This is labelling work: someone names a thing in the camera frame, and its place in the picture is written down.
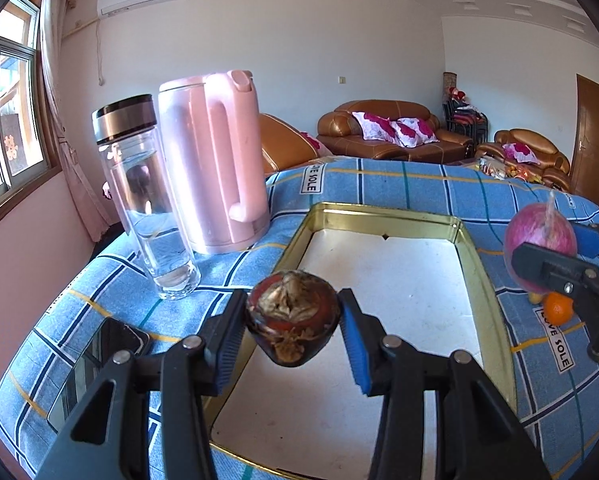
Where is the blue plaid tablecloth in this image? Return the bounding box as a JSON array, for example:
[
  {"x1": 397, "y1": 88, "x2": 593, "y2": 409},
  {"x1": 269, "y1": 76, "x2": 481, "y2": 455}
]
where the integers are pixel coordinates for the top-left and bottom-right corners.
[{"x1": 0, "y1": 156, "x2": 599, "y2": 480}]

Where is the coffee table with snacks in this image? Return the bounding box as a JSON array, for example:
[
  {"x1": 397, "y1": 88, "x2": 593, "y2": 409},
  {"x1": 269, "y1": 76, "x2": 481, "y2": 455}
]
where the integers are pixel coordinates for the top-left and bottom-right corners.
[{"x1": 462, "y1": 156, "x2": 545, "y2": 183}]

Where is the red floral pillow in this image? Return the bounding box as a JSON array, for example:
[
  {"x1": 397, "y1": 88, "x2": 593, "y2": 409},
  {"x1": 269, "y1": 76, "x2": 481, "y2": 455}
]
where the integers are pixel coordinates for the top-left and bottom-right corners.
[{"x1": 299, "y1": 131, "x2": 333, "y2": 157}]

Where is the black smartphone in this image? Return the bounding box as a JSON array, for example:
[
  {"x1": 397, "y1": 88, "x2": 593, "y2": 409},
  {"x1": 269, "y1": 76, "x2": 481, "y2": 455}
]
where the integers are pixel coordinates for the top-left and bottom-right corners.
[{"x1": 46, "y1": 316, "x2": 152, "y2": 433}]

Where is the stack of dark chairs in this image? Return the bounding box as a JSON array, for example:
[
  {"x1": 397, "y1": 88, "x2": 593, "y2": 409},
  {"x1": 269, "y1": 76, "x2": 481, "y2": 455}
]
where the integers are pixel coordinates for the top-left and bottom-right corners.
[{"x1": 444, "y1": 97, "x2": 489, "y2": 143}]

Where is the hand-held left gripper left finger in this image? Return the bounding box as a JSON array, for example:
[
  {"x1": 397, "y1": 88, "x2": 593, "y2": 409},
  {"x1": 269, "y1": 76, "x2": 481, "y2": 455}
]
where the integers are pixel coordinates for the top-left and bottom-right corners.
[{"x1": 34, "y1": 287, "x2": 250, "y2": 480}]

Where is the pink curtain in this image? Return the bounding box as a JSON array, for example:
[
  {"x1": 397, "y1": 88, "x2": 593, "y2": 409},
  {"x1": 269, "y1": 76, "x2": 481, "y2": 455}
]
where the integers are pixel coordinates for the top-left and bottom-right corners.
[{"x1": 39, "y1": 0, "x2": 115, "y2": 241}]

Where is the dark brown mangosteen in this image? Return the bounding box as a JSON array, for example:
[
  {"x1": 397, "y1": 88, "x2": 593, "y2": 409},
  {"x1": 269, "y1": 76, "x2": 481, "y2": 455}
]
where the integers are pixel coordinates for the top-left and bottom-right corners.
[{"x1": 246, "y1": 270, "x2": 341, "y2": 368}]

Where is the brown leather armchair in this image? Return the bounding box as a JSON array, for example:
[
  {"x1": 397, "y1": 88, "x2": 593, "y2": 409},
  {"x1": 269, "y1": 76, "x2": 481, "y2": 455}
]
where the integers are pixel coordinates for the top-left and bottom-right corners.
[
  {"x1": 258, "y1": 112, "x2": 333, "y2": 176},
  {"x1": 474, "y1": 129, "x2": 571, "y2": 192}
]

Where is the brown leather sofa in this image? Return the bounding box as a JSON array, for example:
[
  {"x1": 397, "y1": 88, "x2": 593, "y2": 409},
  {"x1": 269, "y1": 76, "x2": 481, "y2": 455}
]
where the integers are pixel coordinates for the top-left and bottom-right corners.
[{"x1": 317, "y1": 100, "x2": 475, "y2": 163}]

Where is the white air conditioner cable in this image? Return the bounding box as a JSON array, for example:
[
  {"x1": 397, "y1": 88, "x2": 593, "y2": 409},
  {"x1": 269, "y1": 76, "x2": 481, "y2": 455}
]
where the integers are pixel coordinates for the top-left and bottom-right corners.
[{"x1": 96, "y1": 16, "x2": 106, "y2": 87}]

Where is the pink electric kettle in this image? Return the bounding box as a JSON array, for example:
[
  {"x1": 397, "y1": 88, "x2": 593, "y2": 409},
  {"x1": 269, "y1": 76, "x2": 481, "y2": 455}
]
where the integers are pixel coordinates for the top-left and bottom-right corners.
[{"x1": 158, "y1": 70, "x2": 271, "y2": 256}]

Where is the brown wooden door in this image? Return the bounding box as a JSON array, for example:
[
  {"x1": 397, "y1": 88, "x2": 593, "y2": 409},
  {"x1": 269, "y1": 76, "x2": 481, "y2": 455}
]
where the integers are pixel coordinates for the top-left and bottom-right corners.
[{"x1": 569, "y1": 74, "x2": 599, "y2": 213}]

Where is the white pillow with red flowers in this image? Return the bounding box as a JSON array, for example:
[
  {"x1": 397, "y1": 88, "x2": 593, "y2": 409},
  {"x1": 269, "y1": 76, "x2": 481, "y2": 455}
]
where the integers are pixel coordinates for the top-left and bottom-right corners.
[
  {"x1": 392, "y1": 117, "x2": 439, "y2": 148},
  {"x1": 353, "y1": 111, "x2": 397, "y2": 142},
  {"x1": 502, "y1": 142, "x2": 540, "y2": 166}
]

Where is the gold metal tin box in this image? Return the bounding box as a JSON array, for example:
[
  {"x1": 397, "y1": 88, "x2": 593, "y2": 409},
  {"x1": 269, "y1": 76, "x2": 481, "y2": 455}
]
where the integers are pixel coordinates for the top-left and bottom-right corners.
[{"x1": 202, "y1": 202, "x2": 519, "y2": 480}]

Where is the orange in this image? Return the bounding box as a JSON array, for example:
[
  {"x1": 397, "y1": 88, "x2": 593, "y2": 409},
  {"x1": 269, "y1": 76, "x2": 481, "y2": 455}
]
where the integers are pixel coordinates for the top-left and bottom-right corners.
[{"x1": 544, "y1": 292, "x2": 576, "y2": 326}]

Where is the clear glass water bottle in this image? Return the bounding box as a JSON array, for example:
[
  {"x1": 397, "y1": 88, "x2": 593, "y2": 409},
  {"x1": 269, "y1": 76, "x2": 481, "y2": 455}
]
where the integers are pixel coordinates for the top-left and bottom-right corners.
[{"x1": 92, "y1": 94, "x2": 202, "y2": 302}]

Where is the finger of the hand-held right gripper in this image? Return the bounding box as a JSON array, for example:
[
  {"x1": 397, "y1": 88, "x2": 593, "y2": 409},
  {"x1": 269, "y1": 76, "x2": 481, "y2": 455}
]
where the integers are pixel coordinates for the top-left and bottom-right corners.
[
  {"x1": 511, "y1": 241, "x2": 599, "y2": 366},
  {"x1": 573, "y1": 220, "x2": 599, "y2": 261}
]

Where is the wooden framed window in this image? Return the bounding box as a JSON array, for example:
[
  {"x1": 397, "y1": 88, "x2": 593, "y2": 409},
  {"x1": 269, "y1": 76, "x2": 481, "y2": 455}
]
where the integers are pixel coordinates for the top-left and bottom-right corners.
[{"x1": 0, "y1": 0, "x2": 62, "y2": 226}]

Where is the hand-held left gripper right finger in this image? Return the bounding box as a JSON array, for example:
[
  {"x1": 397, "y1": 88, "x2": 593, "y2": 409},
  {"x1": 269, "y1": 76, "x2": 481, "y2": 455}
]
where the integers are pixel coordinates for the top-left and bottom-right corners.
[{"x1": 338, "y1": 287, "x2": 553, "y2": 480}]

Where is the red onion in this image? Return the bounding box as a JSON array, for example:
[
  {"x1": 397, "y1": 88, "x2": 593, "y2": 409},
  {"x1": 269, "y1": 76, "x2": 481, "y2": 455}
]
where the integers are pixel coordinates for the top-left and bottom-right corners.
[{"x1": 504, "y1": 189, "x2": 579, "y2": 295}]

